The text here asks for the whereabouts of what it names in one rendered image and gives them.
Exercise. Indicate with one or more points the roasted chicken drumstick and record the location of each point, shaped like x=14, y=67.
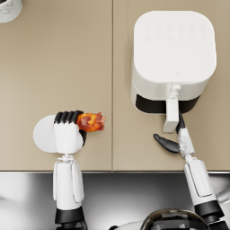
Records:
x=90, y=121

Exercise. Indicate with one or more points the white air fryer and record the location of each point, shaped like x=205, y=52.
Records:
x=173, y=60

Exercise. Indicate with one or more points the white round plate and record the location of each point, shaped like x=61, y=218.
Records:
x=44, y=134

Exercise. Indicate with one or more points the dark round robot body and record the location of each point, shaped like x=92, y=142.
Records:
x=170, y=221

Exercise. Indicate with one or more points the white marbled round pot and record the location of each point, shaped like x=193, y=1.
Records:
x=9, y=9

